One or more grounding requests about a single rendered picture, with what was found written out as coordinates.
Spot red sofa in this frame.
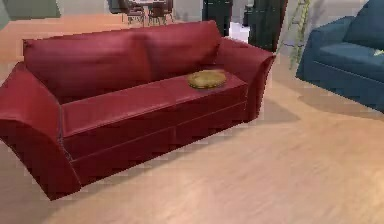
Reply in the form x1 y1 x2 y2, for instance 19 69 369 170
0 20 277 202

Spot dark dining chair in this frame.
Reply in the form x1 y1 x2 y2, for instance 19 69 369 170
118 0 147 26
147 0 176 26

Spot blue sofa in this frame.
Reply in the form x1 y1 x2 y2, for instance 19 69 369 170
295 0 384 114

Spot dark narrow cabinet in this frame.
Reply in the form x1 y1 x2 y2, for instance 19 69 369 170
201 0 234 37

